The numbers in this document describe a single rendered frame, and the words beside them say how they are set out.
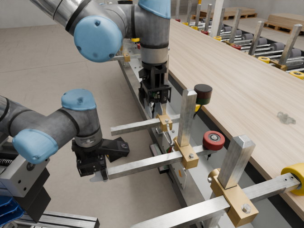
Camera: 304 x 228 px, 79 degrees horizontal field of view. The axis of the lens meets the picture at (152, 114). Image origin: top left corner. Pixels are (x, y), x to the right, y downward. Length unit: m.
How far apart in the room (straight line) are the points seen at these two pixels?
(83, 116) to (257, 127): 0.69
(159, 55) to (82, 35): 0.22
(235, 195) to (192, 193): 0.32
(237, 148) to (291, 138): 0.48
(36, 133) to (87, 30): 0.22
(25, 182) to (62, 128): 0.27
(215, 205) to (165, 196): 1.11
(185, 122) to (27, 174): 0.51
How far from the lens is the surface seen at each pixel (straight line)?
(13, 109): 0.52
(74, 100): 0.46
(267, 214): 0.83
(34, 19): 8.15
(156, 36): 0.47
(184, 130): 0.68
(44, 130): 0.43
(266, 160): 0.76
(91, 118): 0.48
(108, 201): 1.62
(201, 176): 0.98
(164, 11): 0.47
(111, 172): 0.69
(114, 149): 0.58
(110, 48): 0.34
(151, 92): 0.53
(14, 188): 0.65
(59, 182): 1.84
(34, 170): 0.68
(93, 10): 0.36
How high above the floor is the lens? 1.41
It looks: 37 degrees down
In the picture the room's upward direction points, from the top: straight up
